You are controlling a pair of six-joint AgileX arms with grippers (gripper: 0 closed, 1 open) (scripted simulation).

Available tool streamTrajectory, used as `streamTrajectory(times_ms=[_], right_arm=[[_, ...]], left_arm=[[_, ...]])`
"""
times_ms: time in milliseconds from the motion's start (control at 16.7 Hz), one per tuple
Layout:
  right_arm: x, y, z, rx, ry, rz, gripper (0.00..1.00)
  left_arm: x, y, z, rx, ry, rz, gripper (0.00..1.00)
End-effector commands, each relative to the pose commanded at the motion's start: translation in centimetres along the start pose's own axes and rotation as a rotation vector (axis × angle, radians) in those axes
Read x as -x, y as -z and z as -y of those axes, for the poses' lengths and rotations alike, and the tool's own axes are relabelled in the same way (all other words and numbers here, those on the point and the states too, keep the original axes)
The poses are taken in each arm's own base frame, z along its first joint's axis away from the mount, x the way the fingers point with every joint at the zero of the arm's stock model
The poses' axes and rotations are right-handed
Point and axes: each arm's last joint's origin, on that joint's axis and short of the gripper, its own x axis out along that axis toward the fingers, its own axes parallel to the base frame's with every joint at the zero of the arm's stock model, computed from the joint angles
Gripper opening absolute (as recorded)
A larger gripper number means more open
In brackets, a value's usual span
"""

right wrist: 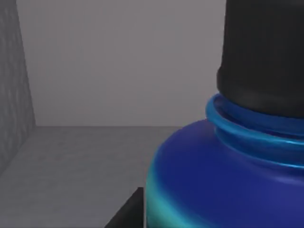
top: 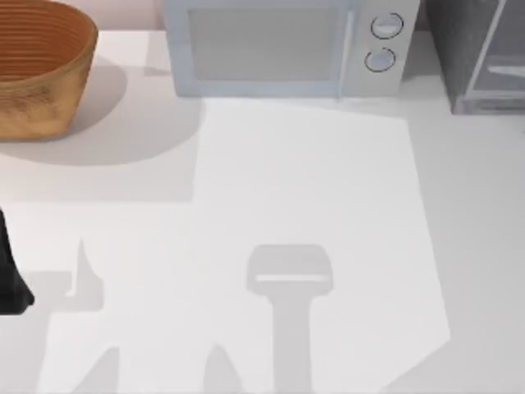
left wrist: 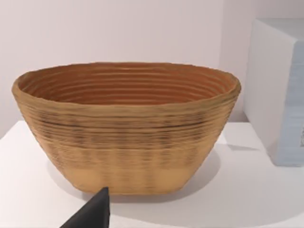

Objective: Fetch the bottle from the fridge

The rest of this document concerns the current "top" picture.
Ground pale microwave door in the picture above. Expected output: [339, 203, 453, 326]
[162, 0, 357, 99]

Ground brown woven basket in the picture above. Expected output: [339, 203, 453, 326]
[0, 0, 100, 142]

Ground round microwave knob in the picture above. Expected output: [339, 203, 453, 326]
[363, 47, 398, 74]
[370, 11, 405, 40]

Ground pale microwave oven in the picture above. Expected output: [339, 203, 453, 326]
[160, 0, 422, 100]

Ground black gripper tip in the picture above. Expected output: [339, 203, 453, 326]
[0, 208, 36, 317]

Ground grey cabinet with dark inside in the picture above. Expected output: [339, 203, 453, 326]
[424, 0, 525, 117]

